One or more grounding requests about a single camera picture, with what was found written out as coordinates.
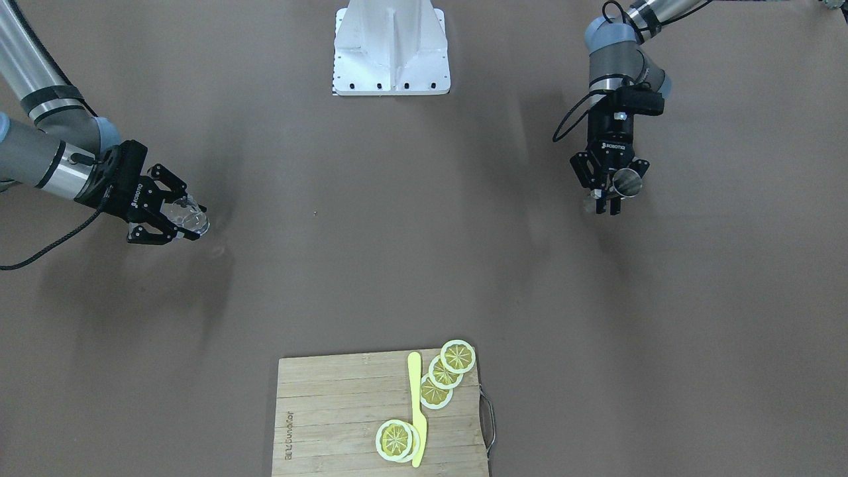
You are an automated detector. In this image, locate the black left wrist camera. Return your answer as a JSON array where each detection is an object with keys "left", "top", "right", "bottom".
[{"left": 611, "top": 85, "right": 665, "bottom": 117}]

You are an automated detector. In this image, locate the yellow plastic knife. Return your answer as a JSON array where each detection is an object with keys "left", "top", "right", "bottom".
[{"left": 407, "top": 351, "right": 428, "bottom": 468}]

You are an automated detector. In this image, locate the steel jigger measuring cup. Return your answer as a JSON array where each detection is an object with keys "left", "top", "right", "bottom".
[{"left": 582, "top": 167, "right": 644, "bottom": 215}]

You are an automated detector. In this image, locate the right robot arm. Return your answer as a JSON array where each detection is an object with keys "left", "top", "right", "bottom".
[{"left": 1, "top": 1, "right": 209, "bottom": 245}]

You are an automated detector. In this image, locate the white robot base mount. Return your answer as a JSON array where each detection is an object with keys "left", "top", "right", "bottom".
[{"left": 331, "top": 1, "right": 451, "bottom": 97}]

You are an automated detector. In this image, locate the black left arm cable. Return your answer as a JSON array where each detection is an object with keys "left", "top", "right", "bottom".
[{"left": 553, "top": 89, "right": 613, "bottom": 144}]

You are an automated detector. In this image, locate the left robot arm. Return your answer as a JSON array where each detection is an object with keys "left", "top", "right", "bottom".
[{"left": 570, "top": 1, "right": 706, "bottom": 215}]

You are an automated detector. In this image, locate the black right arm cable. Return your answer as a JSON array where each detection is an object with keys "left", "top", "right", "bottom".
[{"left": 0, "top": 209, "right": 107, "bottom": 271}]

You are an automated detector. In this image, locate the lemon slice top near knife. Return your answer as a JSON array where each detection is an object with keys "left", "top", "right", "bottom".
[{"left": 374, "top": 419, "right": 416, "bottom": 462}]

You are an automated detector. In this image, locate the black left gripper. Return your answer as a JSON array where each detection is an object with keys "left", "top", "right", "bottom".
[{"left": 570, "top": 106, "right": 649, "bottom": 215}]

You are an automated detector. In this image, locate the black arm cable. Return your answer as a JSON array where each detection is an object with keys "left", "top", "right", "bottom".
[
  {"left": 553, "top": 89, "right": 613, "bottom": 144},
  {"left": 0, "top": 209, "right": 107, "bottom": 271}
]

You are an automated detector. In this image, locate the clear glass cup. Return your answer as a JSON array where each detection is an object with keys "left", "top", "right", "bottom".
[{"left": 160, "top": 194, "right": 210, "bottom": 237}]

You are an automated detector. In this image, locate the lemon slice under near knife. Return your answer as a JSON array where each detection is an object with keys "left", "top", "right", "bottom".
[{"left": 399, "top": 423, "right": 421, "bottom": 464}]

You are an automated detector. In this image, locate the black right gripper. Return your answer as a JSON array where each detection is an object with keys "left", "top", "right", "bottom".
[{"left": 74, "top": 140, "right": 208, "bottom": 245}]

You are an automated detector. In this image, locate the wooden cutting board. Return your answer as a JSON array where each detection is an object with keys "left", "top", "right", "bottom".
[{"left": 270, "top": 350, "right": 490, "bottom": 476}]

